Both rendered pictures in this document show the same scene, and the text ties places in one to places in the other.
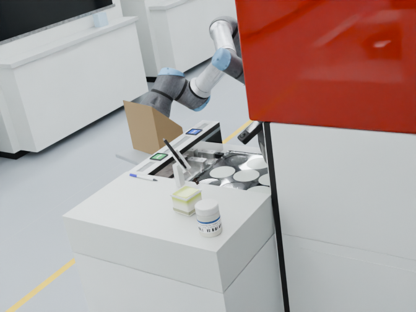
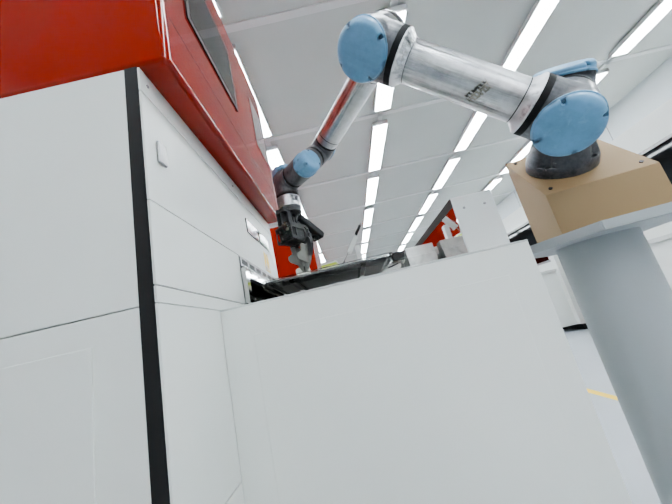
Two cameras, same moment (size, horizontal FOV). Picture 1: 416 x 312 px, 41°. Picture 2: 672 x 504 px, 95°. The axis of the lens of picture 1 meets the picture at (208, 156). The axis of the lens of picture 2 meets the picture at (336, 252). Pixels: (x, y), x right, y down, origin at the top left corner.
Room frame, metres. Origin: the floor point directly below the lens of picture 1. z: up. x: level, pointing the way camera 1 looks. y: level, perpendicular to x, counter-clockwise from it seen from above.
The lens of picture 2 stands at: (2.75, -0.69, 0.73)
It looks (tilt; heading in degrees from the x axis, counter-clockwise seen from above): 14 degrees up; 144
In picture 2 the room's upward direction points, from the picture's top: 13 degrees counter-clockwise
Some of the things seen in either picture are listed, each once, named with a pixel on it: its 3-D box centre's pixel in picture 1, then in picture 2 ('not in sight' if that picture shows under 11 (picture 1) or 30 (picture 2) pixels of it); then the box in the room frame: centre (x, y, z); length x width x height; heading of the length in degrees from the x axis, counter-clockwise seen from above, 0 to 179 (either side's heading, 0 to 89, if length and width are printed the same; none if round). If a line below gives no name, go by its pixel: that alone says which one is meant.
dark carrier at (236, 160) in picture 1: (246, 176); (331, 279); (1.92, -0.13, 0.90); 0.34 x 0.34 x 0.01; 54
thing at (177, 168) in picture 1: (181, 168); (354, 251); (1.78, 0.10, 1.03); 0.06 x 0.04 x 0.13; 54
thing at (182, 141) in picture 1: (179, 160); (444, 251); (2.18, 0.12, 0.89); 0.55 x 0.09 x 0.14; 144
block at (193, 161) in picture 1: (197, 161); not in sight; (2.12, 0.05, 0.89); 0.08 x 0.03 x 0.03; 54
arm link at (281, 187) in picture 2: not in sight; (285, 183); (1.93, -0.24, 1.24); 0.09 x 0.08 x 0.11; 8
